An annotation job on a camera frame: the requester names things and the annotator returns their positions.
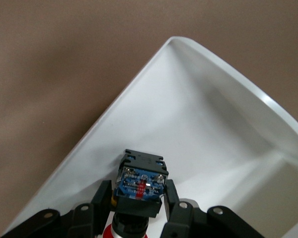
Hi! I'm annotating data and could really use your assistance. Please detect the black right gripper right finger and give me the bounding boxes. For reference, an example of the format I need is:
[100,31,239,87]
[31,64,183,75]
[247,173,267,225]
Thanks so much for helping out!
[160,178,264,238]

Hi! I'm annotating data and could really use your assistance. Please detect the brown table cover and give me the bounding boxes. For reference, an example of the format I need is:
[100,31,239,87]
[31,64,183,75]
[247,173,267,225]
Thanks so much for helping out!
[0,0,298,235]

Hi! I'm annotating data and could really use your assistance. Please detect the red push button switch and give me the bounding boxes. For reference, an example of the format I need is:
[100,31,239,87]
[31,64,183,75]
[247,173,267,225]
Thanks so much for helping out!
[103,148,170,238]

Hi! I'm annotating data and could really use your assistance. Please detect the white plastic bin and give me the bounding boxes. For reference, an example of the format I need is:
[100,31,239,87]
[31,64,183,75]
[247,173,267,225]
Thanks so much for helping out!
[0,36,298,238]

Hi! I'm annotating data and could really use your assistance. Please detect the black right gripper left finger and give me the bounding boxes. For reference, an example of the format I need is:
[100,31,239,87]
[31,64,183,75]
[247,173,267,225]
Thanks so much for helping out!
[4,179,114,238]

